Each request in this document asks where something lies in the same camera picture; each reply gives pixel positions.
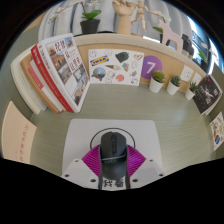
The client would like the grey curtain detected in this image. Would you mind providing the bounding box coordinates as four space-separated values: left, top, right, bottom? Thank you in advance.
38 0 188 43

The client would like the dark grey horse figure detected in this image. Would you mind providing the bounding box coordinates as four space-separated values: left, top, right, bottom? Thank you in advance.
180 33 194 56

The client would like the pink horse figure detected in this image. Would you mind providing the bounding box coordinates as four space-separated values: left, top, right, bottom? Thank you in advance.
157 20 184 53

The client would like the white orchid in black pot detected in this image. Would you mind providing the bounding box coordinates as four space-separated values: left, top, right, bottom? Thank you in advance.
48 0 103 36
146 9 173 44
196 48 209 73

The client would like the grey-green desk divider panel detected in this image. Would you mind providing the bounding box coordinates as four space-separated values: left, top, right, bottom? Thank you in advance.
0 24 44 158
208 63 224 101

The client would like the dark grey computer mouse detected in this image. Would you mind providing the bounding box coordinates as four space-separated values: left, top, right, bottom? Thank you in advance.
98 131 129 182

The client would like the cream-covered book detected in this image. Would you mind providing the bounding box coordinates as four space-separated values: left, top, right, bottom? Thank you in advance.
9 58 48 116

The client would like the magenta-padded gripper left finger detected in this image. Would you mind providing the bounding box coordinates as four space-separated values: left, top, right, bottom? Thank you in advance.
61 145 103 190

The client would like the colourful sticker sheet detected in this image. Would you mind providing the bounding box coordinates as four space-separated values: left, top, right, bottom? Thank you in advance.
209 111 224 152

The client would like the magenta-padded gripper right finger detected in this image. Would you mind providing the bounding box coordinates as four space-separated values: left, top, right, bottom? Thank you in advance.
125 145 166 190

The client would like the white sticker sheet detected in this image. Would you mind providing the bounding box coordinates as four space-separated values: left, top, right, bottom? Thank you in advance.
87 48 145 87

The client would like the wooden hand model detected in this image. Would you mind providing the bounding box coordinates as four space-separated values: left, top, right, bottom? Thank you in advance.
111 0 137 35

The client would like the brown-covered book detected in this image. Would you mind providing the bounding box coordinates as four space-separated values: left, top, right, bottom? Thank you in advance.
19 51 61 114

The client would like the purple round number sign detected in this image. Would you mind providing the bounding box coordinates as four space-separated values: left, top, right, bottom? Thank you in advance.
140 55 164 80

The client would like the dark-framed window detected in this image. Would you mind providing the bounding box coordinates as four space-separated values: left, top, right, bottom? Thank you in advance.
186 14 214 58

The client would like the white wall socket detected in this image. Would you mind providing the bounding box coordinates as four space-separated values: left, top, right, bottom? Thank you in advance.
179 64 195 83
192 71 203 86

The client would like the red-spined photo cover book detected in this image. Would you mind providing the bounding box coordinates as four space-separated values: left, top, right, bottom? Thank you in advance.
30 33 91 114

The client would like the white printed mouse pad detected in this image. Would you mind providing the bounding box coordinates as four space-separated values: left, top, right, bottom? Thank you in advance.
61 118 164 192

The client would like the black-covered book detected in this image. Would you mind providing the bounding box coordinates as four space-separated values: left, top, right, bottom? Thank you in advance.
192 74 223 116

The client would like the peach paper card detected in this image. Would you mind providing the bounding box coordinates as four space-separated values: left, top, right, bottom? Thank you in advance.
0 100 38 164

